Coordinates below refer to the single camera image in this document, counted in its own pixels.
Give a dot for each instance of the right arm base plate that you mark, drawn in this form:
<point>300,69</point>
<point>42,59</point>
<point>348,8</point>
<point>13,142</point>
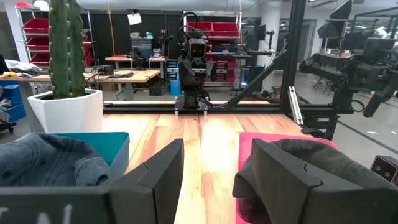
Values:
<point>192,109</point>

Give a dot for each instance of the black table-level camera box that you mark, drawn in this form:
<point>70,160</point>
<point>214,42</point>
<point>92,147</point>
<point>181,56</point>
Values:
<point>385,169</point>

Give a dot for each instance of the dark grey cap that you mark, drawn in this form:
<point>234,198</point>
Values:
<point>335,158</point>

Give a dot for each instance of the small red parts drawers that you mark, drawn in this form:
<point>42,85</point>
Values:
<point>230,65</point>

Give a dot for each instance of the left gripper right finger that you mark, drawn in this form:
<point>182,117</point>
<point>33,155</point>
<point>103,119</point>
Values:
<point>295,193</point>

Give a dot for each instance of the small black monitor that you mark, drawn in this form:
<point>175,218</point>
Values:
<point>261,32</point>

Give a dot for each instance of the metal shelf rack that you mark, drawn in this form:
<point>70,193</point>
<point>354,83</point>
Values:
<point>239,46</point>
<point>19,31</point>

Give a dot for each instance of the small wooden work table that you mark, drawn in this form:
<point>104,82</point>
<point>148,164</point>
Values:
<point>118,58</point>

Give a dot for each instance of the cluttered wooden work table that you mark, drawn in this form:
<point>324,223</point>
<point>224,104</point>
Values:
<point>140,75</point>

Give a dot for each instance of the blue denim cap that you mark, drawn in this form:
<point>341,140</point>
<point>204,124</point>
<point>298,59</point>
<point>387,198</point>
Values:
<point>46,161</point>

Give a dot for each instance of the black aluminium table frame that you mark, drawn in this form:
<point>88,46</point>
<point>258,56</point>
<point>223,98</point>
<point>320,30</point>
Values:
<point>292,46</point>

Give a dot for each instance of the white paper sheet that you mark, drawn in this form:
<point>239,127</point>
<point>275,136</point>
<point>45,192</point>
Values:
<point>134,19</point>

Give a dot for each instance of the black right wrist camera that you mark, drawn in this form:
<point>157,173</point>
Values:
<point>198,51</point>

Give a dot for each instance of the silver aluminium bracket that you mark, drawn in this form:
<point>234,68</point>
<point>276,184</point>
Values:
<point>295,105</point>

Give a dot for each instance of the teal blue plastic bin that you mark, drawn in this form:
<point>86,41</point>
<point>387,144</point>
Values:
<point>115,149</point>

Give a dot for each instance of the translucent pink plastic bin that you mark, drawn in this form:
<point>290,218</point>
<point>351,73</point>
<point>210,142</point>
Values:
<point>248,143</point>

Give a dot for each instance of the red storage bin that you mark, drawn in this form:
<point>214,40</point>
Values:
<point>206,28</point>
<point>225,28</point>
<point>35,30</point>
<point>37,45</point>
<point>38,59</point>

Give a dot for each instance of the black studio softbox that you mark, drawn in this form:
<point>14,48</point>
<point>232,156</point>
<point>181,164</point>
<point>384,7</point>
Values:
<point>342,11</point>
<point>328,31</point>

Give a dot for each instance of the blue plastic bucket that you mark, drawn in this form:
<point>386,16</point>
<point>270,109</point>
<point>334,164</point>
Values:
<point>175,88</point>

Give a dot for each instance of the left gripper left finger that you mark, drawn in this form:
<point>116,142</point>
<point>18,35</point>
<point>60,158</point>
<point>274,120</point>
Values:
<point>155,186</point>

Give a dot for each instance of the white hexagonal plant pot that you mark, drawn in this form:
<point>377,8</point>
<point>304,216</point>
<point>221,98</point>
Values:
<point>68,115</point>

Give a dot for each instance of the black toolbox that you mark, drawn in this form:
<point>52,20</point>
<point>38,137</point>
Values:
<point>157,91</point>

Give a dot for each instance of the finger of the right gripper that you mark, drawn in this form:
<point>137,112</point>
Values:
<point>187,74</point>
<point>212,71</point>

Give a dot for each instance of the blue plastic crates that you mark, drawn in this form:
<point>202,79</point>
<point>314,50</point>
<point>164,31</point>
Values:
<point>14,110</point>

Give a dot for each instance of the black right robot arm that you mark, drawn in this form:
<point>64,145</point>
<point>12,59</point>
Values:
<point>191,99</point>

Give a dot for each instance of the green cactus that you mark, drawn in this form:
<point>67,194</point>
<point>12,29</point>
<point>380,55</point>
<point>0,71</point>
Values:
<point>63,49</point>

